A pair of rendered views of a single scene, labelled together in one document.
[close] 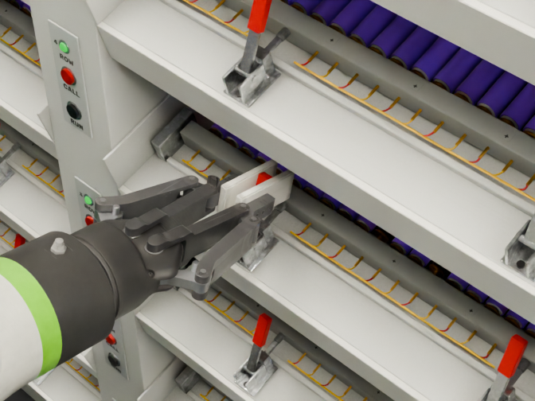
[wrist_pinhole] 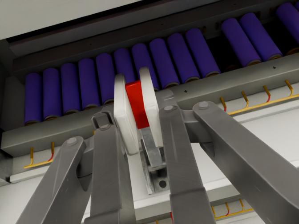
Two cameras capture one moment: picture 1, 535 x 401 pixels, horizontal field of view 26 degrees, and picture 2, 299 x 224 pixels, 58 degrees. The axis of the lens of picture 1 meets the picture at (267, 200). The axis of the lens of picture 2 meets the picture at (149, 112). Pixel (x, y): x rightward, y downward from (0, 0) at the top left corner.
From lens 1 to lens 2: 0.86 m
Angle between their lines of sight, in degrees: 29
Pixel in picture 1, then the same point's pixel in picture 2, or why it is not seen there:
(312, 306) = not seen: hidden behind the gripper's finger
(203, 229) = (193, 168)
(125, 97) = not seen: outside the picture
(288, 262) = (196, 150)
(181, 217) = (125, 193)
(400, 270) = (286, 68)
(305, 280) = not seen: hidden behind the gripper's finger
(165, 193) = (62, 187)
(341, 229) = (211, 86)
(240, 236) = (239, 128)
